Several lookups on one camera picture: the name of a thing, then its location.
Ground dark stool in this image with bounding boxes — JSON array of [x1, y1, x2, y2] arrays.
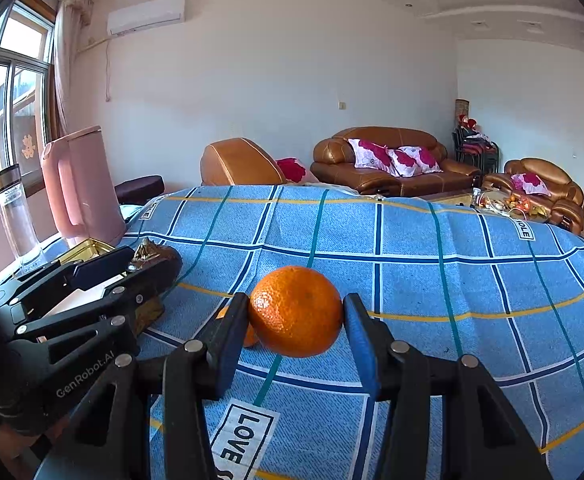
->
[[114, 176, 165, 205]]

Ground small orange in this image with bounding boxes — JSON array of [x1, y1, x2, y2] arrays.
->
[[215, 303, 262, 349]]

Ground pink curtain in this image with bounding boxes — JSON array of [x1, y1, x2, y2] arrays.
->
[[53, 0, 94, 136]]

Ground clear glass water bottle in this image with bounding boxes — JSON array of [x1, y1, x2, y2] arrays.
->
[[0, 164, 42, 266]]

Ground blue plaid tablecloth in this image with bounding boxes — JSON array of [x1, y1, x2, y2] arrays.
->
[[122, 186, 584, 479]]

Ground floral pillow on armchair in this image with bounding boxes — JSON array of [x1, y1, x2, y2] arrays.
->
[[510, 172, 551, 197]]

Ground window with frame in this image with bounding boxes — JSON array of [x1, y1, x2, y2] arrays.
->
[[0, 0, 54, 179]]

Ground red pillow on armchair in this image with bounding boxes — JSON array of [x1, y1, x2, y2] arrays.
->
[[277, 157, 318, 184]]

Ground brown leather armchair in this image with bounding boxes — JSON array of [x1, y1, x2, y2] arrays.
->
[[482, 157, 584, 234], [200, 138, 287, 186]]

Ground brown leather armchair right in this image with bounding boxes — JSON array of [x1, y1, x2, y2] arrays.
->
[[482, 157, 584, 234]]

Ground stacked dark chairs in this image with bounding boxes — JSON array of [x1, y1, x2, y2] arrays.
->
[[452, 115, 500, 174]]

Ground gold metal tin box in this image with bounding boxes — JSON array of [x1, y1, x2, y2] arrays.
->
[[46, 237, 166, 336]]

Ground pink electric kettle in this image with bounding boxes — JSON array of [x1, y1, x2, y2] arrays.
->
[[40, 126, 126, 247]]

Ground brown leather three-seat sofa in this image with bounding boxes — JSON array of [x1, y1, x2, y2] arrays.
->
[[311, 126, 482, 197]]

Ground floral pillow on sofa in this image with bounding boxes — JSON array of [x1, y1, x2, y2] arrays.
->
[[347, 139, 399, 177]]

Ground large orange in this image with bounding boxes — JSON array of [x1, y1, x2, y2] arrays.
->
[[249, 266, 343, 359]]

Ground brown leather armchair left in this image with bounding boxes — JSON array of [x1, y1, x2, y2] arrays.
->
[[200, 138, 287, 186]]

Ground white wall air conditioner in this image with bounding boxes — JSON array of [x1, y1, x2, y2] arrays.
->
[[106, 0, 185, 37]]

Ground dark mangosteen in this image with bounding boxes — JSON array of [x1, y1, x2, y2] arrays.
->
[[132, 237, 173, 264]]

